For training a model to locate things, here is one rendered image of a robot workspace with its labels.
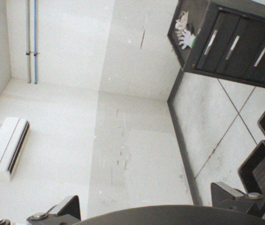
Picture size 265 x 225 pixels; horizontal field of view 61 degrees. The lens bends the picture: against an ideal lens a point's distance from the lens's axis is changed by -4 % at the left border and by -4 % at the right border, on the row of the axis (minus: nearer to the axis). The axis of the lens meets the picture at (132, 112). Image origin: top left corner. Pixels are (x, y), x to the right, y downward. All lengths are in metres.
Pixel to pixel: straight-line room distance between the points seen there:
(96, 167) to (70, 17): 2.07
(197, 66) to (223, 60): 0.17
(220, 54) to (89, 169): 1.99
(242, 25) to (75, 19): 2.52
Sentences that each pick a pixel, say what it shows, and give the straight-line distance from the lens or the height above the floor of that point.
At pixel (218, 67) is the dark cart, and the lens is 1.62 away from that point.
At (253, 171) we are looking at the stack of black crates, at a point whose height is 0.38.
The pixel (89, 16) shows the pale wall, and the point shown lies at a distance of 3.52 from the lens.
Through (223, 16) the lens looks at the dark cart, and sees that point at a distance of 1.47.
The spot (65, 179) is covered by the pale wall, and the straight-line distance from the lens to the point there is 2.79.
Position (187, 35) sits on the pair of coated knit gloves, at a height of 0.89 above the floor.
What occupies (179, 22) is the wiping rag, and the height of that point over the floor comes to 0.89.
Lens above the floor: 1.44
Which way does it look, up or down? 11 degrees down
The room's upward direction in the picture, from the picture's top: 82 degrees counter-clockwise
